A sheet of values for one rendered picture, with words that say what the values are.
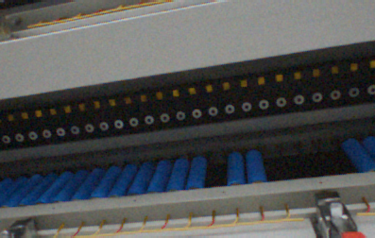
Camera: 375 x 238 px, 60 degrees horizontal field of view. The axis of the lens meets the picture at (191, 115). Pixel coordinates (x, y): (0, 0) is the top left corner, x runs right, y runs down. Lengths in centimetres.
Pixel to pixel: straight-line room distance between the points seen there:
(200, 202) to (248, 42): 14
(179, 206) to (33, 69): 17
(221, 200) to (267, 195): 4
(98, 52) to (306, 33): 16
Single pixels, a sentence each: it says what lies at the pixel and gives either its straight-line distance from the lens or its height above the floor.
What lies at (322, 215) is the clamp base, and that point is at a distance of 27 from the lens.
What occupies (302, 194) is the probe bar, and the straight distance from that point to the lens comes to 29.
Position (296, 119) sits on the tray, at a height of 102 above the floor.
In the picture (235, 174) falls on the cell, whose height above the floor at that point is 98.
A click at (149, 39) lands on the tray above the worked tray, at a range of 25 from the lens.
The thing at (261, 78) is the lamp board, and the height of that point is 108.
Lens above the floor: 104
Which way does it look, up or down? level
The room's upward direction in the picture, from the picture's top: 8 degrees counter-clockwise
